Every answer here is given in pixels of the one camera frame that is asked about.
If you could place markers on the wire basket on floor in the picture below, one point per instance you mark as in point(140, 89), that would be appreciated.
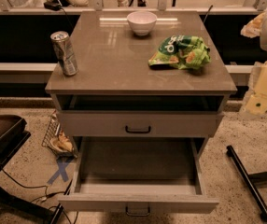
point(56, 140)

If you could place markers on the black power adapter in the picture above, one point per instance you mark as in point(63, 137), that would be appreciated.
point(52, 6)

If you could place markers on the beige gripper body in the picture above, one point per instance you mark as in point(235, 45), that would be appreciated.
point(256, 102)

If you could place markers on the blue tape cross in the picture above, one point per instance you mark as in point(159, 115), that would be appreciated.
point(62, 164)

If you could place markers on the black stand base bar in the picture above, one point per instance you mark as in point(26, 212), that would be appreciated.
point(252, 181)

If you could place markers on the black floor bar left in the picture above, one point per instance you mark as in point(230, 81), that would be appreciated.
point(59, 208)

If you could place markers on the grey drawer cabinet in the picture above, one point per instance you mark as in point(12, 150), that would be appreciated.
point(113, 72)

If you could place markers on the black tray cart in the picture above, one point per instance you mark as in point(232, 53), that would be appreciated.
point(12, 136)

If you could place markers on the green chip bag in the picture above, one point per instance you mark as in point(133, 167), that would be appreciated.
point(181, 52)

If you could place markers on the white bowl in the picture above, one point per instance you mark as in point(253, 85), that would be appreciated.
point(141, 22)

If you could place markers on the grey drawer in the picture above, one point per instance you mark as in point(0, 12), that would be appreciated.
point(138, 177)
point(139, 124)

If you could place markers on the silver drink can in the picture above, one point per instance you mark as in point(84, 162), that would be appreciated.
point(64, 52)

